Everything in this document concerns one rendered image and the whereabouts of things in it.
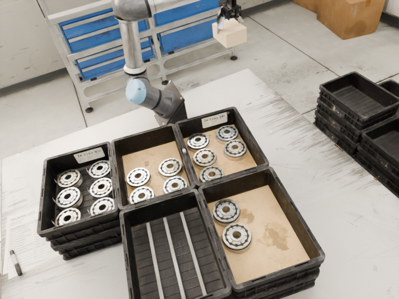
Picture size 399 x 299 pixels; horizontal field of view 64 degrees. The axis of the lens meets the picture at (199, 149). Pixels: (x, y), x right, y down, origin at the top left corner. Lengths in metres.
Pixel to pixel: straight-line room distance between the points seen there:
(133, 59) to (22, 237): 0.97
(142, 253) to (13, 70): 3.21
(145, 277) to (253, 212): 0.45
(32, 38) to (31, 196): 2.46
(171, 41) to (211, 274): 2.54
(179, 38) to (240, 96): 1.50
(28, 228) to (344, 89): 2.07
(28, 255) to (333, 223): 1.27
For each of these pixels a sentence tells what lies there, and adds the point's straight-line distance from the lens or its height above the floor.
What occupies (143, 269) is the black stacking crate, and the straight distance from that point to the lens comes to 1.19.
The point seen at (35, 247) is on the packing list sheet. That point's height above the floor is 0.70.
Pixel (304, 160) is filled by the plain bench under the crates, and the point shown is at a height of 0.70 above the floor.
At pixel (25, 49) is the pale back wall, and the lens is 4.02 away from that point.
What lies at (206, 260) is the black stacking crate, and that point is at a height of 0.83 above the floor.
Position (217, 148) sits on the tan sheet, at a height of 0.83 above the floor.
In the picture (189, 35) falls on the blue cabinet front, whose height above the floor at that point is 0.43.
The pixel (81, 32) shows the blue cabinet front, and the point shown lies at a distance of 3.06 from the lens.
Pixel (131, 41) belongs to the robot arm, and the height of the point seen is 1.20.
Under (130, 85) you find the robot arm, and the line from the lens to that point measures 1.65.
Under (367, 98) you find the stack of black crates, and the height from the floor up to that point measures 0.49.
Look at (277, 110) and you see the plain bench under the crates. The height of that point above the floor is 0.70.
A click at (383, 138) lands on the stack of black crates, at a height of 0.38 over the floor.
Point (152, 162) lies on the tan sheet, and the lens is 1.47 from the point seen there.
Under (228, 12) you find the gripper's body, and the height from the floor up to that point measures 1.22.
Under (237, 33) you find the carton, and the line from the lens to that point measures 1.74.
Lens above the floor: 1.88
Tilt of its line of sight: 46 degrees down
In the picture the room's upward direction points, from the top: 10 degrees counter-clockwise
